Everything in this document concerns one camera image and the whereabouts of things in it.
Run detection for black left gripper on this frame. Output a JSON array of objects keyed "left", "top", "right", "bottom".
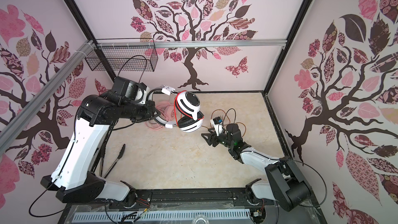
[{"left": 120, "top": 100, "right": 160, "bottom": 122}]

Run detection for white black headphones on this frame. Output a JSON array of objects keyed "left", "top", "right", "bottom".
[{"left": 146, "top": 86, "right": 204, "bottom": 133}]

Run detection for red headphone cable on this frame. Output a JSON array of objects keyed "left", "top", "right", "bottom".
[{"left": 174, "top": 91, "right": 248, "bottom": 138}]

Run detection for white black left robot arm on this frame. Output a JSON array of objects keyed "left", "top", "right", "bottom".
[{"left": 40, "top": 77, "right": 158, "bottom": 205}]

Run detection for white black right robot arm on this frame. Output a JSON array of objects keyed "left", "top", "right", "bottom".
[{"left": 201, "top": 124, "right": 312, "bottom": 212}]

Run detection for metal tongs black tips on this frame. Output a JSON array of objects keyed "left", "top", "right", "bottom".
[{"left": 95, "top": 129, "right": 126, "bottom": 181}]

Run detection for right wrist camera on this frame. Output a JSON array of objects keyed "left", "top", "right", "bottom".
[{"left": 210, "top": 117, "right": 224, "bottom": 136}]

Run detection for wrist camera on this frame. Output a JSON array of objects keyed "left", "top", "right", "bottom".
[
  {"left": 135, "top": 83, "right": 150, "bottom": 104},
  {"left": 210, "top": 117, "right": 224, "bottom": 136}
]

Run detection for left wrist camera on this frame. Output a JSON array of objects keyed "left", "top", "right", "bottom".
[{"left": 135, "top": 83, "right": 150, "bottom": 104}]

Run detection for black wire basket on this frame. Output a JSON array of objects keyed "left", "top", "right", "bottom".
[{"left": 85, "top": 37, "right": 158, "bottom": 73}]

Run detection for aluminium frame bar back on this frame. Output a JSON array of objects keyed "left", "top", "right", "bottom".
[{"left": 96, "top": 39, "right": 287, "bottom": 48}]

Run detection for aluminium frame bar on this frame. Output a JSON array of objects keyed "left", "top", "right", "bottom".
[
  {"left": 1, "top": 40, "right": 94, "bottom": 154},
  {"left": 96, "top": 39, "right": 287, "bottom": 48}
]

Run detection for aluminium frame bar left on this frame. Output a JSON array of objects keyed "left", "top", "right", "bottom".
[{"left": 1, "top": 40, "right": 94, "bottom": 154}]

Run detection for white perforated cable tray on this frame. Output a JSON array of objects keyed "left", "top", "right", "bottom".
[{"left": 66, "top": 209, "right": 252, "bottom": 224}]

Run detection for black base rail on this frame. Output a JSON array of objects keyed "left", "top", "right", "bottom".
[{"left": 118, "top": 188, "right": 259, "bottom": 211}]

